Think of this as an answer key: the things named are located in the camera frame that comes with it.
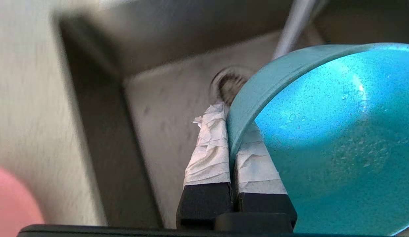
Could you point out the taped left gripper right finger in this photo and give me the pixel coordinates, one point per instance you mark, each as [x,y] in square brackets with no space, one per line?
[259,174]

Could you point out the stainless steel sink basin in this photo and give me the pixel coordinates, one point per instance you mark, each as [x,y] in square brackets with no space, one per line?
[158,98]

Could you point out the round metal drain strainer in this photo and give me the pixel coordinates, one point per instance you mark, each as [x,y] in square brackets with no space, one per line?
[229,85]

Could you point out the pink round plate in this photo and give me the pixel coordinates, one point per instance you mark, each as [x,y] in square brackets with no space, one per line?
[13,200]

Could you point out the running tap water stream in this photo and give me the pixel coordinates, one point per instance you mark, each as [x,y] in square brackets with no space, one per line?
[295,26]

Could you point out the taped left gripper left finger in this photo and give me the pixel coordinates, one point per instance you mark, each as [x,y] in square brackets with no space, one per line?
[209,158]

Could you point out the teal bowl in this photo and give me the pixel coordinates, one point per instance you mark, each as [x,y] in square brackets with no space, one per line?
[339,148]

